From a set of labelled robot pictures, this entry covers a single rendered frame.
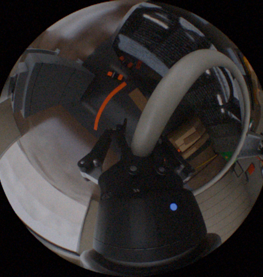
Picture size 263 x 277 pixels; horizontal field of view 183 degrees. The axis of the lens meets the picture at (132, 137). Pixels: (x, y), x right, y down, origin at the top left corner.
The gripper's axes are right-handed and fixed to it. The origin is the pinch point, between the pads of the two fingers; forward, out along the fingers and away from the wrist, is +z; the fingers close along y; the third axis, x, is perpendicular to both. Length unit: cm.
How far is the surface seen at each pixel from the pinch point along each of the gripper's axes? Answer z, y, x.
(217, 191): 10, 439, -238
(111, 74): 81, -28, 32
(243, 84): -10.3, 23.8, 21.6
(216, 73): 4.5, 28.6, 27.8
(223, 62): -10.7, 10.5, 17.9
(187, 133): 57, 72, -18
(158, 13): 4.3, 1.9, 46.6
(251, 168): -43, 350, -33
